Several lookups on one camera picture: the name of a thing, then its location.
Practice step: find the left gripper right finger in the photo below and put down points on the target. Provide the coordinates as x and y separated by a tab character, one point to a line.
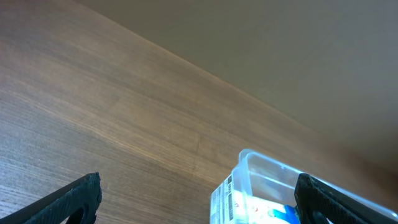
319	203

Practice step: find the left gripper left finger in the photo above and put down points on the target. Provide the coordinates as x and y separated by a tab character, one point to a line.
76	202

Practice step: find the white Panadol box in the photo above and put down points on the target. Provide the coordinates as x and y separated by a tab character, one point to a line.
260	211

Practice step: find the clear plastic container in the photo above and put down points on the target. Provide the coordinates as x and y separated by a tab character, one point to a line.
256	175

